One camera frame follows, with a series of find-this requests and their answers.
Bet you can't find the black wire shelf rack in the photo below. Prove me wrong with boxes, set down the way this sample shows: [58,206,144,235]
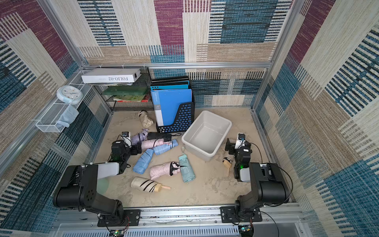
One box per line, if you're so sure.
[94,69,153,112]

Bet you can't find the white round clock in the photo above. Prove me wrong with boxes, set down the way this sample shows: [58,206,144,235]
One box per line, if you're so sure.
[56,86,83,105]

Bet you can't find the cream umbrella at back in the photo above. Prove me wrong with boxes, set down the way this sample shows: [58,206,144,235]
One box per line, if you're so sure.
[138,110,154,128]

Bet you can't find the red and green book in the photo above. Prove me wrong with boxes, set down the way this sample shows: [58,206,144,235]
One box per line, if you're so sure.
[113,94,150,103]

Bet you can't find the light blue cloth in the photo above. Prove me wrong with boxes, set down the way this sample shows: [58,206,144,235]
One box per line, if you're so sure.
[56,105,79,128]

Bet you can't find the teal file folder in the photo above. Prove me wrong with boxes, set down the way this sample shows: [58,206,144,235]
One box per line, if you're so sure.
[150,81,190,90]

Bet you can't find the pale pink folded umbrella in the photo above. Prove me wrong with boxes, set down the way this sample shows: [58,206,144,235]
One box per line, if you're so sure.
[141,138,172,150]

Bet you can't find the beige umbrella black stripes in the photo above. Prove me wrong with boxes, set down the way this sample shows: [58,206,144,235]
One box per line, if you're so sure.
[131,177,171,193]

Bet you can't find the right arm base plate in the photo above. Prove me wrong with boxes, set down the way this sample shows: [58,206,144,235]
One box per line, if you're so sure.
[220,206,263,224]

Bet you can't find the white plastic storage box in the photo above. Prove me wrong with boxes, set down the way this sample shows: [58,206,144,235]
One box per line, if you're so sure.
[182,111,232,162]

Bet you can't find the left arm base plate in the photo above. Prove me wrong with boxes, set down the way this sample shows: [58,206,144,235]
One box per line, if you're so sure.
[97,209,141,228]

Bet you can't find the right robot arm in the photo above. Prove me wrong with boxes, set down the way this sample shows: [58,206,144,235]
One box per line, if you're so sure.
[220,135,292,225]

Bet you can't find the white wire wall basket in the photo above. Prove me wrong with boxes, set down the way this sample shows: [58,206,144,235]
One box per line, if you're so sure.
[36,71,91,133]

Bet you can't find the mint green folded umbrella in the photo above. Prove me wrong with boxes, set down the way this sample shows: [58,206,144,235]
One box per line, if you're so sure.
[179,155,195,183]

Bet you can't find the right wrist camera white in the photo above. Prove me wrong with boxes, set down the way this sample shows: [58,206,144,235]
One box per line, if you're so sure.
[235,133,246,150]

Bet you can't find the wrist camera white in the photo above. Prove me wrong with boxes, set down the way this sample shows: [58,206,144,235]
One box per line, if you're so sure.
[121,131,132,147]
[235,133,246,150]

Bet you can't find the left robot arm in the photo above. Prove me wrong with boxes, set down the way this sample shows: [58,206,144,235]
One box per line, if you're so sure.
[53,140,142,228]

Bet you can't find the light blue umbrella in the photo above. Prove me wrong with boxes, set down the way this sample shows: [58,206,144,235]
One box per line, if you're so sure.
[133,149,154,174]

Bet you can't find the blue umbrella near black one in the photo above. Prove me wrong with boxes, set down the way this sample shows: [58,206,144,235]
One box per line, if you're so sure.
[153,139,178,155]

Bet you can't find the pink umbrella black strap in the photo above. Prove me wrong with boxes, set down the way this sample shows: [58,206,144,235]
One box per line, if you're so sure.
[149,161,182,181]

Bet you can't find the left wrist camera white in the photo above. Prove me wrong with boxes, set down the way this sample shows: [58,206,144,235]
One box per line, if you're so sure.
[121,131,132,147]

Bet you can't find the white FOLIO-02 box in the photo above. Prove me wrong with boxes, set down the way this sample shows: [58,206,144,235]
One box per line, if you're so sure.
[82,68,141,84]

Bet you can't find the beige umbrella wooden handle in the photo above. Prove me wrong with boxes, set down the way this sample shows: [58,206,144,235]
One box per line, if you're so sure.
[223,157,234,177]

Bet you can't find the blue clip file folder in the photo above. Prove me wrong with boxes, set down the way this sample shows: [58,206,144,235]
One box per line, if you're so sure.
[151,89,192,126]

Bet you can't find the black mesh file holder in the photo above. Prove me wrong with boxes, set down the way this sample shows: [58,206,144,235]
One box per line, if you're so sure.
[157,95,195,133]

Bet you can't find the green book on shelf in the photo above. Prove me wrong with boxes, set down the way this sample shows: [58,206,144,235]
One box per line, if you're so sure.
[102,86,148,96]

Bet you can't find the lilac folded umbrella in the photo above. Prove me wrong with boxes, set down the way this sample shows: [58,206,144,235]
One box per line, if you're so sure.
[131,128,149,145]

